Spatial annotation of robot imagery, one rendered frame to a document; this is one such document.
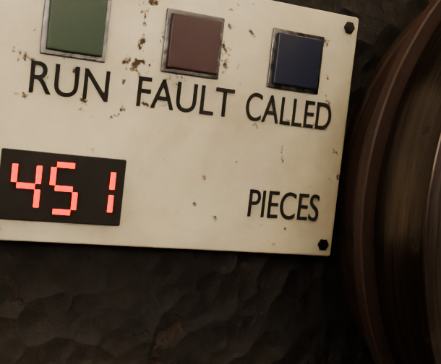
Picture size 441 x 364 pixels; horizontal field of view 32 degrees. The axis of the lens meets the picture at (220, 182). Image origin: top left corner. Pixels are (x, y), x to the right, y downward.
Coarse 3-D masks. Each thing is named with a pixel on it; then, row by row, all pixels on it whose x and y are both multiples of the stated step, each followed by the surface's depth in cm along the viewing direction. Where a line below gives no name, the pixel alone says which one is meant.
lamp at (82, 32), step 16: (64, 0) 48; (80, 0) 48; (96, 0) 49; (48, 16) 48; (64, 16) 48; (80, 16) 48; (96, 16) 49; (48, 32) 48; (64, 32) 48; (80, 32) 48; (96, 32) 49; (48, 48) 48; (64, 48) 48; (80, 48) 49; (96, 48) 49
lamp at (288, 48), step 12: (288, 36) 54; (300, 36) 55; (276, 48) 54; (288, 48) 55; (300, 48) 55; (312, 48) 55; (276, 60) 54; (288, 60) 55; (300, 60) 55; (312, 60) 55; (276, 72) 54; (288, 72) 55; (300, 72) 55; (312, 72) 56; (288, 84) 55; (300, 84) 55; (312, 84) 56
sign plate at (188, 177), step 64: (0, 0) 47; (128, 0) 50; (192, 0) 52; (256, 0) 54; (0, 64) 47; (64, 64) 49; (128, 64) 50; (256, 64) 54; (320, 64) 56; (0, 128) 48; (64, 128) 49; (128, 128) 51; (192, 128) 53; (256, 128) 55; (320, 128) 57; (0, 192) 48; (64, 192) 49; (128, 192) 51; (192, 192) 53; (256, 192) 55; (320, 192) 57
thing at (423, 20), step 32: (416, 32) 51; (384, 64) 60; (384, 96) 51; (352, 128) 60; (384, 128) 51; (352, 160) 59; (352, 192) 58; (352, 224) 58; (352, 256) 59; (352, 288) 60; (384, 352) 53
